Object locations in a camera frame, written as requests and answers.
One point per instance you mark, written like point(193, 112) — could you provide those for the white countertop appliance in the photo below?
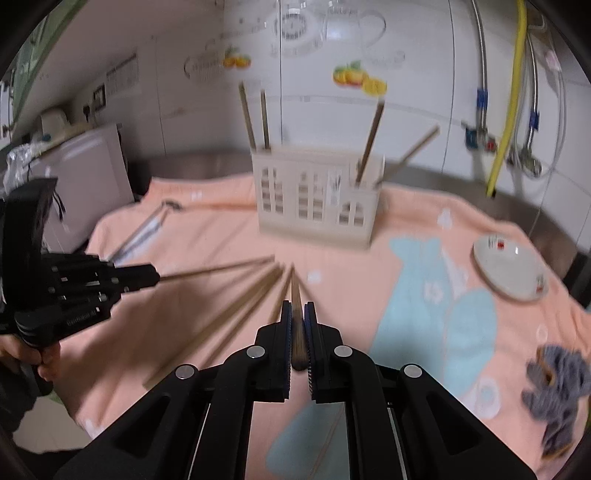
point(92, 184)

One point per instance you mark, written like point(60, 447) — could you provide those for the cream plastic container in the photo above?
point(54, 121)

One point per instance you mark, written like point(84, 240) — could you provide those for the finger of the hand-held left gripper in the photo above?
point(92, 295)
point(129, 272)

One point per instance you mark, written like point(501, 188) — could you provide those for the wall cabinet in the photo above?
point(30, 64)

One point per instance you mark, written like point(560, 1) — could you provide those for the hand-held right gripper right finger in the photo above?
point(310, 350)

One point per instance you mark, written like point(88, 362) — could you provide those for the white floral bowl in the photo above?
point(508, 267)

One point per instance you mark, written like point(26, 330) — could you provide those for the peach printed towel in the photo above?
point(207, 221)

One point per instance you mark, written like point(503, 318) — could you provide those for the black wall switch panel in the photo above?
point(99, 96)

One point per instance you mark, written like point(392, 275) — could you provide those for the bunch of wooden chopsticks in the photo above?
point(231, 310)

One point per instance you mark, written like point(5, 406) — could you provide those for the metal water valve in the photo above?
point(526, 161)
point(478, 138)

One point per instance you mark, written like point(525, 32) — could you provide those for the clear plastic bag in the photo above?
point(21, 159)

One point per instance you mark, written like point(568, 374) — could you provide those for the brown wooden chopstick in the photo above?
point(299, 355)
point(247, 117)
point(265, 120)
point(371, 141)

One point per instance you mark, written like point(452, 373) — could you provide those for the metal spoon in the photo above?
point(138, 233)

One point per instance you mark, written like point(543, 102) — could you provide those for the pink wall hook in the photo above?
point(551, 60)

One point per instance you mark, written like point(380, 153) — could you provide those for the white wall socket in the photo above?
point(86, 110)

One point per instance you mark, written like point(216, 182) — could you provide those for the white wall notice paper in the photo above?
point(122, 74)

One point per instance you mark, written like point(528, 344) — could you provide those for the grey knitted rag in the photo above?
point(558, 387)

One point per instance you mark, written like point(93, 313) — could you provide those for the cream plastic utensil holder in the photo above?
point(300, 221)

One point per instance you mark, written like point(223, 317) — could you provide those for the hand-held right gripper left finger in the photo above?
point(287, 350)

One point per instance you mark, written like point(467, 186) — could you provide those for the person's left hand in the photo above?
point(50, 364)

